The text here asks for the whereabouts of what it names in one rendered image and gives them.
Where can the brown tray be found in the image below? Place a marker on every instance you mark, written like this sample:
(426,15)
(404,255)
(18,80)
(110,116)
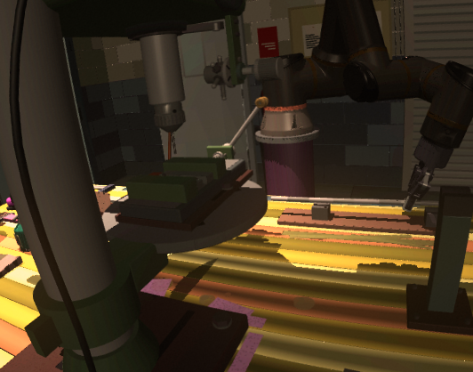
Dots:
(356,223)

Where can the grey drill chuck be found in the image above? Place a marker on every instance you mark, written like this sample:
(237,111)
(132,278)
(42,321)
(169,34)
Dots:
(169,116)

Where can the grey quill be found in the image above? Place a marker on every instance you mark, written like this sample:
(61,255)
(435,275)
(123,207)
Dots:
(162,70)

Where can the dark drill bit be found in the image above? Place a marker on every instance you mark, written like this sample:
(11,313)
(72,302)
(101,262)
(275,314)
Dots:
(174,142)

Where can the pink mat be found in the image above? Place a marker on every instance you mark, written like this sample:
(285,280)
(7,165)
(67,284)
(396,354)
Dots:
(249,349)

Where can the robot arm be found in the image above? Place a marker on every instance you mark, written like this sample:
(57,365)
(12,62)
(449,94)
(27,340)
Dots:
(411,73)

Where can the brown block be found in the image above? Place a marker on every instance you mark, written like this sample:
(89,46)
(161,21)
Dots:
(103,201)

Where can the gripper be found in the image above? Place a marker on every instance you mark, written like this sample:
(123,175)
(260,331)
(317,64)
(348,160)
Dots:
(432,152)

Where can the white lever with tan knob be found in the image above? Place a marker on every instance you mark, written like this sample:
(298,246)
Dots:
(242,128)

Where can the dark round drill table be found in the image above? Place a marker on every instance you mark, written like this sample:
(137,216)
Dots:
(228,217)

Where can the grey knurled knob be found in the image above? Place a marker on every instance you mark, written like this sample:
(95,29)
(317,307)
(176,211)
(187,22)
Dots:
(265,68)

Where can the red wall sign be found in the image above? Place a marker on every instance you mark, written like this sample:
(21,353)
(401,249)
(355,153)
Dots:
(268,42)

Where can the pale grey door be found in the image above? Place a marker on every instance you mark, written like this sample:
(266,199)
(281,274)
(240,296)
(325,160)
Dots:
(209,116)

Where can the green and grey drill press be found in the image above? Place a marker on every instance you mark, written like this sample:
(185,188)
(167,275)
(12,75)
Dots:
(46,155)

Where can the green vice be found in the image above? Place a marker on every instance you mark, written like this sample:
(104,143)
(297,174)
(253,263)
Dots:
(170,194)

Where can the small brown flat piece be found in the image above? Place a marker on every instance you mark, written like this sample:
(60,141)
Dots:
(4,217)

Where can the grey roller shutter door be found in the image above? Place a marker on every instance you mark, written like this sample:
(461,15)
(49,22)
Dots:
(449,31)

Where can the dark teal post stand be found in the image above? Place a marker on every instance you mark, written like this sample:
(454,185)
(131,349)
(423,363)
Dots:
(449,248)

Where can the grey rest block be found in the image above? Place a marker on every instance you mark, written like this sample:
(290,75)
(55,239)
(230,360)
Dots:
(321,212)
(430,218)

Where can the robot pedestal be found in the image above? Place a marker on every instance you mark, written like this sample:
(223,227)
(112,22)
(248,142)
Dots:
(287,170)

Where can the dark flat tool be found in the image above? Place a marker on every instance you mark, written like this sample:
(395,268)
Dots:
(106,188)

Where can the teal box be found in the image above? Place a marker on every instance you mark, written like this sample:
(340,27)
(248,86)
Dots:
(21,237)

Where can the tan notice board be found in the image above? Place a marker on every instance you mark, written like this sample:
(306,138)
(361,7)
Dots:
(298,27)

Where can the grey selector rod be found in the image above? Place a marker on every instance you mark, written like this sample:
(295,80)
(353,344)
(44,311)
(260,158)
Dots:
(352,200)

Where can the pink and brown pad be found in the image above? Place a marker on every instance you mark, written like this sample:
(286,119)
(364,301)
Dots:
(2,265)

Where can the green depth-stop bar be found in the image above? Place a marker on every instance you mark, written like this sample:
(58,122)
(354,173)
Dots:
(233,42)

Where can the pink ball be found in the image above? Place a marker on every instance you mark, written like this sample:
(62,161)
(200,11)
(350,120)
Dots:
(9,201)

